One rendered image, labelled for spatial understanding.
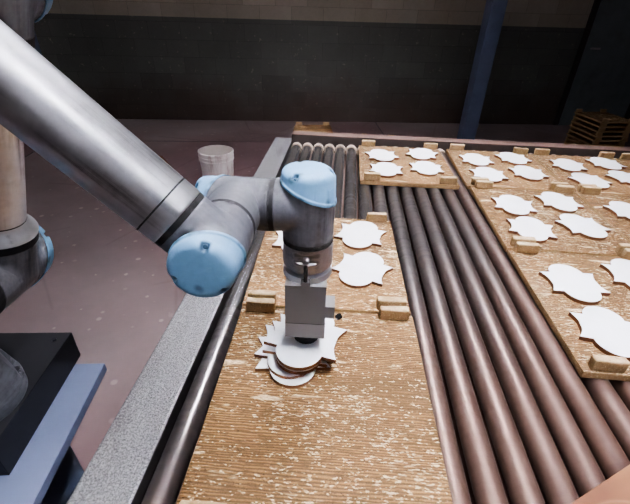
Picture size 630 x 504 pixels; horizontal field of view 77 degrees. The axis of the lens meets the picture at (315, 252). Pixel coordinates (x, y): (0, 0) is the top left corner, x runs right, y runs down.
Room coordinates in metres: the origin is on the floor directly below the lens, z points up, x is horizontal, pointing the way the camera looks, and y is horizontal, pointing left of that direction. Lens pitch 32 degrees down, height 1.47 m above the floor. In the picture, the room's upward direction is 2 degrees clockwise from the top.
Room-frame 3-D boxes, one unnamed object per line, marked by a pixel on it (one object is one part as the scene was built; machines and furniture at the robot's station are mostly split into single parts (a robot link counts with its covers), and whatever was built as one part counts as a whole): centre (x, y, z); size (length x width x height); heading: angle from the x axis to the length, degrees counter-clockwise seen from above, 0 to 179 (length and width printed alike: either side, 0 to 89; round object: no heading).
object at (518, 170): (1.51, -0.72, 0.94); 0.41 x 0.35 x 0.04; 175
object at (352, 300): (0.84, -0.03, 0.93); 0.41 x 0.35 x 0.02; 178
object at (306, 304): (0.51, 0.00, 1.07); 0.10 x 0.09 x 0.16; 88
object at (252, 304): (0.63, 0.11, 0.95); 0.06 x 0.02 x 0.03; 87
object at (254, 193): (0.50, 0.11, 1.23); 0.11 x 0.11 x 0.08; 88
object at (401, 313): (0.61, -0.16, 0.95); 0.06 x 0.02 x 0.03; 87
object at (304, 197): (0.51, 0.01, 1.23); 0.09 x 0.08 x 0.11; 88
